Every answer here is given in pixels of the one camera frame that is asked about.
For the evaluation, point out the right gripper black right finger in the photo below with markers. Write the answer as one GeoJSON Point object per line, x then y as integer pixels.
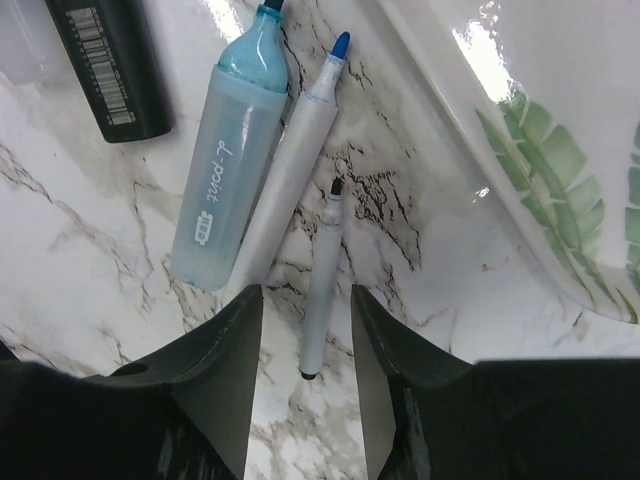
{"type": "Point", "coordinates": [427, 414]}

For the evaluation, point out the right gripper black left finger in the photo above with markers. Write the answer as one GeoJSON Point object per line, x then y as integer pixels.
{"type": "Point", "coordinates": [181, 412]}

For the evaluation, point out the white marker black eraser cap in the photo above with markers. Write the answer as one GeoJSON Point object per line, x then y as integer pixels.
{"type": "Point", "coordinates": [326, 252]}

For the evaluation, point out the white marker blue cap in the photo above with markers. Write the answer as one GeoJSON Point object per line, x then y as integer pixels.
{"type": "Point", "coordinates": [309, 125]}

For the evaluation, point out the light blue highlighter pen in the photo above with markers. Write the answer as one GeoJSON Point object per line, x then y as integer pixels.
{"type": "Point", "coordinates": [246, 96]}

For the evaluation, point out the purple capped marker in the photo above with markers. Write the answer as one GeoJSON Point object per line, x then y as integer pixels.
{"type": "Point", "coordinates": [111, 50]}

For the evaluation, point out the floral serving tray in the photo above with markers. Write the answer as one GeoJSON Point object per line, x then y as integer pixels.
{"type": "Point", "coordinates": [546, 96]}

